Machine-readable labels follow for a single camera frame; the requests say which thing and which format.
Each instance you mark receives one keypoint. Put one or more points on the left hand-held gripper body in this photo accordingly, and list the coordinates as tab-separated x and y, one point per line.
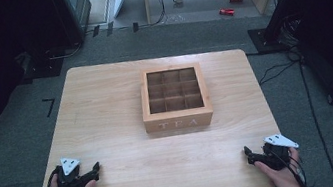
69	181

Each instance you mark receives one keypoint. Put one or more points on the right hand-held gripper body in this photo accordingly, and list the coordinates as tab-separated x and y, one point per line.
278	153

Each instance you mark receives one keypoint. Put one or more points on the wooden compartment box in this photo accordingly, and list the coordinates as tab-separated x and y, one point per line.
178	118

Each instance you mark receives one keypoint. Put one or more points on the person's right hand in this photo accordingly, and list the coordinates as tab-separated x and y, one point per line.
280	178

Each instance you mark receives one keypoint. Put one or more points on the black cabinet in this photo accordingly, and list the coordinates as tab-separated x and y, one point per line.
71	14

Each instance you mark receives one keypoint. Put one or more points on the black stand base plate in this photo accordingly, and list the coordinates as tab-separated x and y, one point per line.
42	67

